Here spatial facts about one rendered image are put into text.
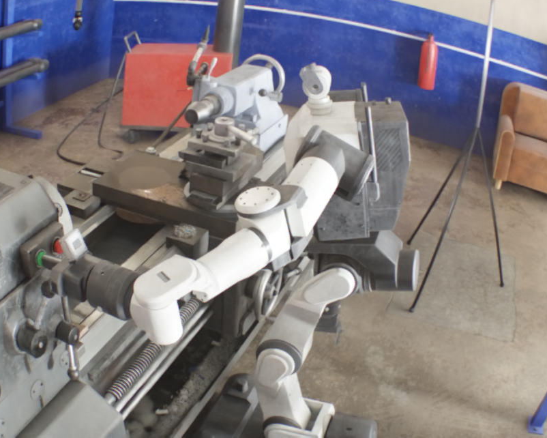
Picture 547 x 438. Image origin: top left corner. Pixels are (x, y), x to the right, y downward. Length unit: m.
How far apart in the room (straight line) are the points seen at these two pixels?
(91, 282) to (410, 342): 2.24
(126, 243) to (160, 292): 1.24
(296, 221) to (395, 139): 0.42
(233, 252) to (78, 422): 0.60
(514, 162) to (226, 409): 3.52
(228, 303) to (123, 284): 1.05
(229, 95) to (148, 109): 2.47
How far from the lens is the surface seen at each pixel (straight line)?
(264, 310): 2.03
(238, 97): 2.44
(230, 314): 2.02
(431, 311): 3.30
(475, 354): 3.07
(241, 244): 1.02
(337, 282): 1.60
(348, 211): 1.48
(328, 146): 1.27
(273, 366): 1.81
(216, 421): 2.20
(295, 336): 1.78
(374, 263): 1.58
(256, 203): 1.05
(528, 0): 5.59
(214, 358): 2.14
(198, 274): 0.96
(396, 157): 1.45
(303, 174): 1.17
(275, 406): 2.00
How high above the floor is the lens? 1.83
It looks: 27 degrees down
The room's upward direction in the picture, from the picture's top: 6 degrees clockwise
